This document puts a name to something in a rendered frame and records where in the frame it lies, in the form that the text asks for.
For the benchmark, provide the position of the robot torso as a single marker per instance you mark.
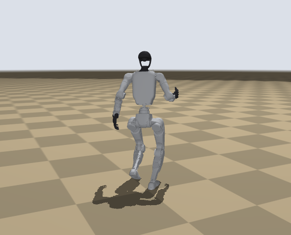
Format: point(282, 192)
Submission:
point(144, 90)

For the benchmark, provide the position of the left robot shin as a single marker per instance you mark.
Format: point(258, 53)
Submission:
point(137, 158)

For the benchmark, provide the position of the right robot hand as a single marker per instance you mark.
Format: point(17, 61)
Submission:
point(176, 93)

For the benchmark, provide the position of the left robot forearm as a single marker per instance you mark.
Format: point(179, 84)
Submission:
point(117, 106)

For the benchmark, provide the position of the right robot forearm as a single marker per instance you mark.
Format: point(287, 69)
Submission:
point(172, 100)

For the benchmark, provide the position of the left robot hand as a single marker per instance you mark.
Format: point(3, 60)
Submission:
point(115, 120)

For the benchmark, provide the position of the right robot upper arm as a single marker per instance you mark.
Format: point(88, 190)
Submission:
point(164, 85)

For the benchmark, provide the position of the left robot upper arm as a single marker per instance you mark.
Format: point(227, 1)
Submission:
point(125, 83)

